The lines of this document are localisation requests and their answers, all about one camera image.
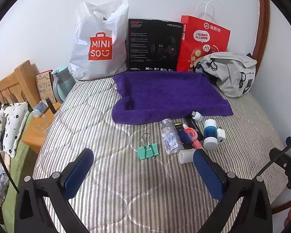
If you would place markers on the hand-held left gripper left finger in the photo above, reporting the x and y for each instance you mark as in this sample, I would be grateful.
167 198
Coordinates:
77 172

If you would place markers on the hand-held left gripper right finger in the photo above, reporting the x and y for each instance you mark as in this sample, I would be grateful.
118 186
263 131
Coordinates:
206 172

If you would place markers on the white tape roll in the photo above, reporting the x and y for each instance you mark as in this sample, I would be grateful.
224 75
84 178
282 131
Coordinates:
185 155

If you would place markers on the blue oval lotion container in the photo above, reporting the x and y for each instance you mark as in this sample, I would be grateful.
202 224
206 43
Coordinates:
185 137

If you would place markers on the white charger adapter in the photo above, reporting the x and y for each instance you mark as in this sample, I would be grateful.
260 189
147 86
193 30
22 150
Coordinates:
220 134

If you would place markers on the white teal cylinder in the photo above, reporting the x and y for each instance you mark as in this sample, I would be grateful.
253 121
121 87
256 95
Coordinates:
210 131

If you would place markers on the clear plastic bottle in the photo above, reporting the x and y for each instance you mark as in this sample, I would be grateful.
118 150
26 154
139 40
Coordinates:
171 138

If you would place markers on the white round plug-in light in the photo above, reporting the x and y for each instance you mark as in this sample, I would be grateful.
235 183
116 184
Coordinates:
197 116

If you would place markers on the green binder clip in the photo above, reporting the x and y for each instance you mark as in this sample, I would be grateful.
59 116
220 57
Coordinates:
148 150

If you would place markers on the pink tube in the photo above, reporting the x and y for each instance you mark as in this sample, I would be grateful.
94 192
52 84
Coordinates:
197 144

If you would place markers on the black case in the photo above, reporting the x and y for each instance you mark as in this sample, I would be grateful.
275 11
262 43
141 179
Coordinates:
196 129

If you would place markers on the striped quilt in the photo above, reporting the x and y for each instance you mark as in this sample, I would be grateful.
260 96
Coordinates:
126 194

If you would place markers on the wooden nightstand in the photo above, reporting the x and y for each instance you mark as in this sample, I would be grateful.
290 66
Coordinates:
34 136

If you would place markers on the green bed sheet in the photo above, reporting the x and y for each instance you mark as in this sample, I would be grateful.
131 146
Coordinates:
21 160

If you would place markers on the clear glass cup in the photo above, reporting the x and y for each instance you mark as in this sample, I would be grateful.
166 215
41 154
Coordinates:
42 123

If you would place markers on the small plastic water bottle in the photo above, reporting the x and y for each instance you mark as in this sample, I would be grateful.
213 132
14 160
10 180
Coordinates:
40 108

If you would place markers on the white floral pillow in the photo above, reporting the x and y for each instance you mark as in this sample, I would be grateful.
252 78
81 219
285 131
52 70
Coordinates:
9 126

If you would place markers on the teal kettle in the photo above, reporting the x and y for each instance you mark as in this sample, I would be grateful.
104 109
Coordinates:
61 87

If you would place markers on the purple towel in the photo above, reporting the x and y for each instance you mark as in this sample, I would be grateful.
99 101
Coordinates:
160 94

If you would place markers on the patterned notebook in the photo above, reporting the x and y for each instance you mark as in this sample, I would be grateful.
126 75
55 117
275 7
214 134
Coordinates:
44 85

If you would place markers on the grey backpack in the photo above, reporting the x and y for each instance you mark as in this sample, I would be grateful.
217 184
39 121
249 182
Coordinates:
228 72

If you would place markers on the wooden headboard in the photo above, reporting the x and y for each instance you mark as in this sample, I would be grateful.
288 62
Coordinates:
14 82

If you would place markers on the red paper bag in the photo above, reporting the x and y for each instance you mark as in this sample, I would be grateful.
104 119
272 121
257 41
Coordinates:
196 43

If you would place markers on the black headphone box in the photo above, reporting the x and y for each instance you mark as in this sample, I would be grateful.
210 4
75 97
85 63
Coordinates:
155 46

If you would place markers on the white plastic shopping bag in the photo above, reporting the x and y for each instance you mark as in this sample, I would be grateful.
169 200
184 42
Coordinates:
99 29

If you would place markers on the wooden door frame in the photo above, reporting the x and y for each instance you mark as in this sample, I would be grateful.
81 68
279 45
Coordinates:
263 29

